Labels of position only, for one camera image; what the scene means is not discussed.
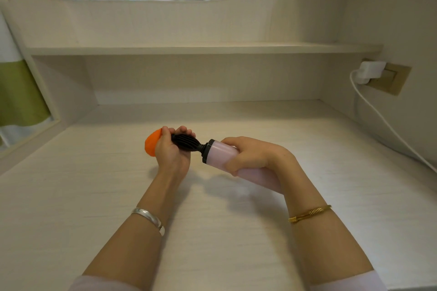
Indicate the beige wall socket plate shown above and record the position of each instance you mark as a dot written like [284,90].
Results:
[399,79]

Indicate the person's left forearm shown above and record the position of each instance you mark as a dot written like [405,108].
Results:
[133,250]

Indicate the white power adapter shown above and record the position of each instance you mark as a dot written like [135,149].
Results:
[372,69]

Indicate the person's left hand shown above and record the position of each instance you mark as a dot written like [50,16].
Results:
[170,157]

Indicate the orange balloon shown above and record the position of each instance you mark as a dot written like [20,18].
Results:
[151,144]

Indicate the pink black balloon pump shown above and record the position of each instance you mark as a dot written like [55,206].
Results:
[218,154]

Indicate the cream wooden shelf board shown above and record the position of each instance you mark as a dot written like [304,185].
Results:
[187,49]

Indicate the person's right forearm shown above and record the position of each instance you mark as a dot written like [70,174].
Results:
[327,246]

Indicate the pale pink left sleeve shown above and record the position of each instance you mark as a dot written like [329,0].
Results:
[95,285]

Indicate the person's right hand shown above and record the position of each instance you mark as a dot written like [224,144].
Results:
[263,154]

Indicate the green and white curtain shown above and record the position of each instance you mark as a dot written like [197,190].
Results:
[20,96]

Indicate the pale pink sleeve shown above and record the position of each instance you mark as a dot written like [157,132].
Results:
[355,284]
[95,285]

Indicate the pale pink right sleeve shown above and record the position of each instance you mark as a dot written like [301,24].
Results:
[355,284]

